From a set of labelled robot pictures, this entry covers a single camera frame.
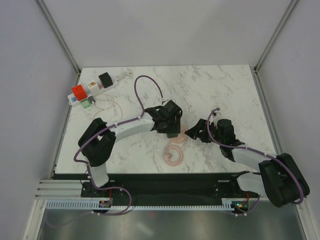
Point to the white cube adapter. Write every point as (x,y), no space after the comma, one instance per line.
(93,87)

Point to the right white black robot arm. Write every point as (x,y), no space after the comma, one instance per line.
(282,180)

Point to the pink round power socket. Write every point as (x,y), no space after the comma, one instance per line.
(181,137)

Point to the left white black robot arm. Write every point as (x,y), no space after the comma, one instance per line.
(98,140)

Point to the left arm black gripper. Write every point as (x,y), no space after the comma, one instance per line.
(175,127)

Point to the grey small charger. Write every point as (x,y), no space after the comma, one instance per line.
(91,99)

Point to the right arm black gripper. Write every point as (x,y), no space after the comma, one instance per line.
(193,132)

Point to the white slotted cable duct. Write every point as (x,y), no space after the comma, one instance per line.
(115,204)

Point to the red cube adapter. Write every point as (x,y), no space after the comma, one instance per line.
(79,92)

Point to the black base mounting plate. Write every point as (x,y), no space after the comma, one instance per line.
(178,188)

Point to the white power strip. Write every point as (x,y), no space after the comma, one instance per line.
(74,103)

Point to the dark green cube plug adapter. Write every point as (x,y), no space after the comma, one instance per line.
(172,135)

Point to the black cube adapter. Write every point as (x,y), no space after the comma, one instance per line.
(106,80)

